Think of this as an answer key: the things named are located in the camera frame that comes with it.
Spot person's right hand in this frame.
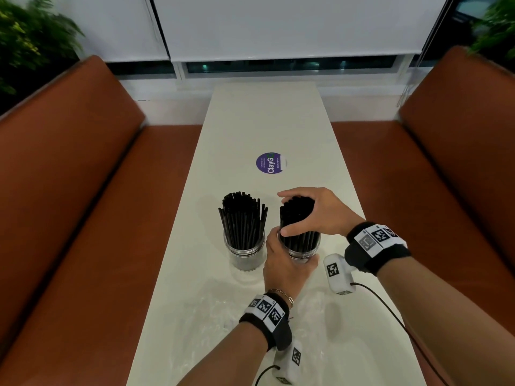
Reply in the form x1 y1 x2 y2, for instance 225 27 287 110
276 187 367 239

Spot person's left hand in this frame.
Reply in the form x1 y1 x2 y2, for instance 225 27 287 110
263 227 319 302

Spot clear glass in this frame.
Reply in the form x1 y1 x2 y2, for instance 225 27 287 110
223 233 267 272
276 233 322 265

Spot bundle of black straws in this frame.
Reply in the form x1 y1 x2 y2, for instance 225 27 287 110
218 191 269 250
278 195 321 254

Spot person's right forearm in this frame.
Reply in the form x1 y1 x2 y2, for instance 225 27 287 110
376 255 515 386

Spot person's left forearm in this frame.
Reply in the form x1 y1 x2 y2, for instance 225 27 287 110
176 321 268 386

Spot black left wrist band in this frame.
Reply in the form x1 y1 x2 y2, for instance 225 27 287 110
238 292 293 352

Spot black wrist band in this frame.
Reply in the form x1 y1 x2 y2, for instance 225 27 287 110
344 221 412 277
238 292 293 352

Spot black right wrist band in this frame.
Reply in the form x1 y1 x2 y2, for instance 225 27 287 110
344 221 412 277

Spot round purple sticker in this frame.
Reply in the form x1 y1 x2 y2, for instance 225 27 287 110
255 151 287 174

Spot orange leather bench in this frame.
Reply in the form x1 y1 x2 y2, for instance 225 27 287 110
330 45 515 386
0 55 202 386

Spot white roller blind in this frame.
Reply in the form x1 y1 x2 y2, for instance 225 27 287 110
16 0 170 63
149 0 450 63

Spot green fern plant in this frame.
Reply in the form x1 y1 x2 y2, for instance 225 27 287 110
468 0 515 61

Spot green plant yellow flowers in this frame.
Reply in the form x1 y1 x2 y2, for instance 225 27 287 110
0 0 85 97

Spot silver chain bracelet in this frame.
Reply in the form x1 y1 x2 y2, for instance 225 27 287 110
267 288 295 310

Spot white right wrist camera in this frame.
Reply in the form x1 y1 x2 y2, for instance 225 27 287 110
323 253 358 296

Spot black camera cable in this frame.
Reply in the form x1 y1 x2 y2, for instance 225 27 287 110
350 281 450 386
254 363 281 386

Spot white window frame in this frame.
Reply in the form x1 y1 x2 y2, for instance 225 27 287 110
106 51 427 113

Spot thin blind cord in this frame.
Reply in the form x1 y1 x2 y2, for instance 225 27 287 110
396 0 451 108

